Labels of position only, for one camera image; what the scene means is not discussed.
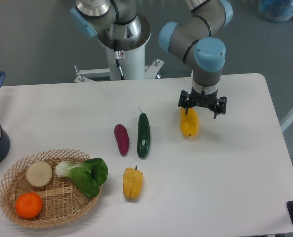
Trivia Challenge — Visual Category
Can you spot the woven wicker basket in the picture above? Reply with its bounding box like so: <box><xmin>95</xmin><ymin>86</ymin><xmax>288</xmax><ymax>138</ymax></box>
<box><xmin>0</xmin><ymin>149</ymin><xmax>99</xmax><ymax>228</ymax></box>

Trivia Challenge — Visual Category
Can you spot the blue plastic bag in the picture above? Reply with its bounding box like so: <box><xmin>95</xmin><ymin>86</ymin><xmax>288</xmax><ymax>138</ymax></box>
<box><xmin>258</xmin><ymin>0</ymin><xmax>293</xmax><ymax>23</ymax></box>

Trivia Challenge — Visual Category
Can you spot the green cucumber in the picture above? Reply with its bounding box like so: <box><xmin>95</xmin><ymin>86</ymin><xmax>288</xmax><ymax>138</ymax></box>
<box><xmin>137</xmin><ymin>110</ymin><xmax>151</xmax><ymax>159</ymax></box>

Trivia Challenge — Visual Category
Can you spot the yellow mango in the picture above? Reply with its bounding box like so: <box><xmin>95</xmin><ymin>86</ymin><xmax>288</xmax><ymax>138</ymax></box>
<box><xmin>180</xmin><ymin>107</ymin><xmax>199</xmax><ymax>137</ymax></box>

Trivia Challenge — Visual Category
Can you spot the yellow bell pepper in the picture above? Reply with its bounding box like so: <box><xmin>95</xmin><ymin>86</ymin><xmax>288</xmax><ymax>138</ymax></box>
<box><xmin>123</xmin><ymin>166</ymin><xmax>144</xmax><ymax>200</ymax></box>

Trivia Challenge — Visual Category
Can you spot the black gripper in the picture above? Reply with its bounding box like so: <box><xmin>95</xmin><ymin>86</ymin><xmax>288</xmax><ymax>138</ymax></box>
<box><xmin>178</xmin><ymin>84</ymin><xmax>227</xmax><ymax>119</ymax></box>

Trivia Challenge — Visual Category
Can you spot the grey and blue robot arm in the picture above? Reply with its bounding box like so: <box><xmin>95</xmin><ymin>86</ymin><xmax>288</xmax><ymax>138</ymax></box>
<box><xmin>70</xmin><ymin>0</ymin><xmax>233</xmax><ymax>115</ymax></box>

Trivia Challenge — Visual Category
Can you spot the orange tangerine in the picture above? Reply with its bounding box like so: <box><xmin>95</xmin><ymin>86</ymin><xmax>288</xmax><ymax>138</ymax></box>
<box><xmin>15</xmin><ymin>192</ymin><xmax>43</xmax><ymax>219</ymax></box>

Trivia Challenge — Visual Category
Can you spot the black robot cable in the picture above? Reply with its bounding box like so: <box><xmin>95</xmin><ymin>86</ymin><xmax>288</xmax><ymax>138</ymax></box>
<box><xmin>113</xmin><ymin>39</ymin><xmax>126</xmax><ymax>81</ymax></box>

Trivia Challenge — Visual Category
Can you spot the purple sweet potato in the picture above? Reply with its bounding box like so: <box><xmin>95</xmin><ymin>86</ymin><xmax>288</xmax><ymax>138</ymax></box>
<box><xmin>114</xmin><ymin>124</ymin><xmax>129</xmax><ymax>156</ymax></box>

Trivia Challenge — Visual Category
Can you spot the green bok choy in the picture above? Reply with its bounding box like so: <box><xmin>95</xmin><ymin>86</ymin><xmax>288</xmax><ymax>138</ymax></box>
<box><xmin>55</xmin><ymin>158</ymin><xmax>108</xmax><ymax>198</ymax></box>

